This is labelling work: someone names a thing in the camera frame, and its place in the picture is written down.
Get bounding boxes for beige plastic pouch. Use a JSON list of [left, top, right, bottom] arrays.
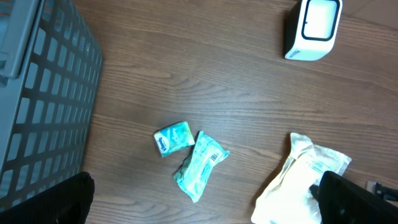
[[251, 133, 351, 223]]

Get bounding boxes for teal snack packet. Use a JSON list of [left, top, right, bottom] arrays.
[[174, 131, 230, 203]]

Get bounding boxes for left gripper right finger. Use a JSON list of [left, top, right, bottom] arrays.
[[317, 171, 397, 224]]

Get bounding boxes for grey plastic mesh basket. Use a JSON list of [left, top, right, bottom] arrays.
[[1, 0, 103, 211]]

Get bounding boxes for white barcode scanner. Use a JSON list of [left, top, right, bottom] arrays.
[[284, 0, 343, 61]]

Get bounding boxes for teal white small box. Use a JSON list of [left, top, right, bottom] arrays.
[[154, 121, 195, 157]]

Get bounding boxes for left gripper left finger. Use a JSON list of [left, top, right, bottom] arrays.
[[1, 172, 95, 224]]

